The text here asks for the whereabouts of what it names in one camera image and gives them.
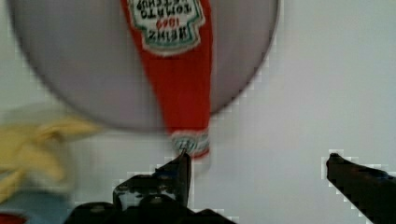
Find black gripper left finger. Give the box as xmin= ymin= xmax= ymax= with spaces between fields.
xmin=64 ymin=151 xmax=236 ymax=224

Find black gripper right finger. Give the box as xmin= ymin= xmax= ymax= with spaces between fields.
xmin=326 ymin=153 xmax=396 ymax=224

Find red plush ketchup bottle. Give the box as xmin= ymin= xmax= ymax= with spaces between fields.
xmin=120 ymin=0 xmax=213 ymax=159

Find round grey plate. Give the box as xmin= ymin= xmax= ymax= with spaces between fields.
xmin=4 ymin=0 xmax=281 ymax=132

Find blue bowl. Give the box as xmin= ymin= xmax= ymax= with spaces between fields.
xmin=1 ymin=191 xmax=73 ymax=224

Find yellow plush fries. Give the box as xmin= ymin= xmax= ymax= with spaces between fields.
xmin=1 ymin=117 xmax=102 ymax=203

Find red plush tomato upper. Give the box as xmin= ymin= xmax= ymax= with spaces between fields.
xmin=0 ymin=214 xmax=27 ymax=224

